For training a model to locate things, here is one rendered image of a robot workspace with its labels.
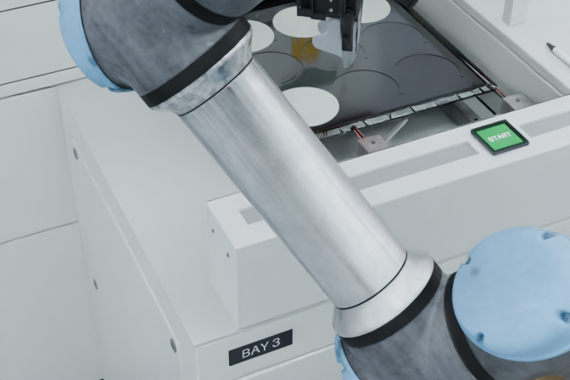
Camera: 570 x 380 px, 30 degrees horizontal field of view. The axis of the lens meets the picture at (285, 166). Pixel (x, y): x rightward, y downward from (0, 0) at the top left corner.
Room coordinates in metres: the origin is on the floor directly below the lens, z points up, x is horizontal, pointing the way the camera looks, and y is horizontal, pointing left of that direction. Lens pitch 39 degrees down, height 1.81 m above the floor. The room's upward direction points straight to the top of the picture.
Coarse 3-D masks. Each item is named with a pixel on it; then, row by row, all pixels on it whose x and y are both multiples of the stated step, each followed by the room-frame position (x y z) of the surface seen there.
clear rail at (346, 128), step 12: (492, 84) 1.34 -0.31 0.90; (444, 96) 1.30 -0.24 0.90; (456, 96) 1.31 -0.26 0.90; (468, 96) 1.31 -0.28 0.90; (408, 108) 1.27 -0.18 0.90; (420, 108) 1.28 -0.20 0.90; (432, 108) 1.29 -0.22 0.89; (360, 120) 1.24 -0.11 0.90; (372, 120) 1.24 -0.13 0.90; (384, 120) 1.25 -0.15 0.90; (324, 132) 1.21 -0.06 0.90; (336, 132) 1.22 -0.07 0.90; (348, 132) 1.23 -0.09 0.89
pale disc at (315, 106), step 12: (288, 96) 1.31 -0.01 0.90; (300, 96) 1.31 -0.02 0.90; (312, 96) 1.31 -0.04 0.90; (324, 96) 1.31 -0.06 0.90; (300, 108) 1.28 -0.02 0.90; (312, 108) 1.28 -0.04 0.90; (324, 108) 1.28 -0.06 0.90; (336, 108) 1.28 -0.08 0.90; (312, 120) 1.24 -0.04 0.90; (324, 120) 1.24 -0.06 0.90
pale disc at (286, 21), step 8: (288, 8) 1.56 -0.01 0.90; (296, 8) 1.56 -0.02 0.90; (280, 16) 1.54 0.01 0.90; (288, 16) 1.54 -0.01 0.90; (296, 16) 1.54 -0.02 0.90; (280, 24) 1.51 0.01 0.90; (288, 24) 1.51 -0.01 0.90; (296, 24) 1.51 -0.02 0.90; (304, 24) 1.51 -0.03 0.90; (312, 24) 1.51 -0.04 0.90; (288, 32) 1.49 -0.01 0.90; (296, 32) 1.49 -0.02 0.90; (304, 32) 1.49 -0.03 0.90; (312, 32) 1.49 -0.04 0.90
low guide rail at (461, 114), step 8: (448, 104) 1.37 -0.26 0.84; (456, 104) 1.36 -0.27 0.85; (464, 104) 1.36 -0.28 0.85; (448, 112) 1.37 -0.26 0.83; (456, 112) 1.35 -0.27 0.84; (464, 112) 1.34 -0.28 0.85; (472, 112) 1.34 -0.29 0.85; (456, 120) 1.34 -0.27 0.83; (464, 120) 1.33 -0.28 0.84; (472, 120) 1.31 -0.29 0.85
